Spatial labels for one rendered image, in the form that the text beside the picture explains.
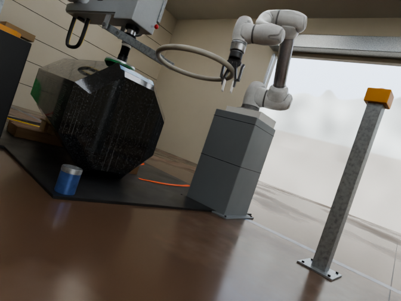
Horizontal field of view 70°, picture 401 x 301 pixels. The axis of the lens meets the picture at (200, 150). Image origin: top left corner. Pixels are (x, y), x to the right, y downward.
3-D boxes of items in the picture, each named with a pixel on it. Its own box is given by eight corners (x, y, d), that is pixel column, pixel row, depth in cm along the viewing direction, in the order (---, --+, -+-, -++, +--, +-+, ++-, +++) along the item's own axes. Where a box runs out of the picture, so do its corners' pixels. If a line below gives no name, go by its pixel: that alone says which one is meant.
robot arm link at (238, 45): (233, 46, 171) (230, 55, 171) (230, 38, 163) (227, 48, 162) (247, 48, 169) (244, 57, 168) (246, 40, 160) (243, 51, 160)
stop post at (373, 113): (331, 280, 151) (399, 85, 150) (296, 261, 165) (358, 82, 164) (342, 276, 166) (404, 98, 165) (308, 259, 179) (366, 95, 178)
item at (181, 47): (137, 48, 164) (138, 43, 164) (184, 79, 206) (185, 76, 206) (209, 48, 138) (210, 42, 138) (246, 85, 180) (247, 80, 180)
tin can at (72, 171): (54, 186, 145) (62, 162, 145) (74, 191, 149) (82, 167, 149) (52, 192, 136) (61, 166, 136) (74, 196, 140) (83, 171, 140)
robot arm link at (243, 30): (228, 37, 163) (250, 39, 158) (234, 12, 163) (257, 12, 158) (233, 46, 173) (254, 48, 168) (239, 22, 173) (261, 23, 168)
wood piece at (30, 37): (4, 28, 197) (7, 21, 197) (-2, 27, 202) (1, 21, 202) (33, 42, 213) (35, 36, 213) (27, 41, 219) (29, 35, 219)
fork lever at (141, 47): (99, 25, 210) (102, 19, 210) (119, 38, 227) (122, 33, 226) (156, 60, 176) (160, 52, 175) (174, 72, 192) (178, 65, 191)
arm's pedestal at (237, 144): (209, 197, 282) (236, 120, 281) (253, 218, 252) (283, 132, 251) (177, 194, 242) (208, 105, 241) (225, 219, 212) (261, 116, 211)
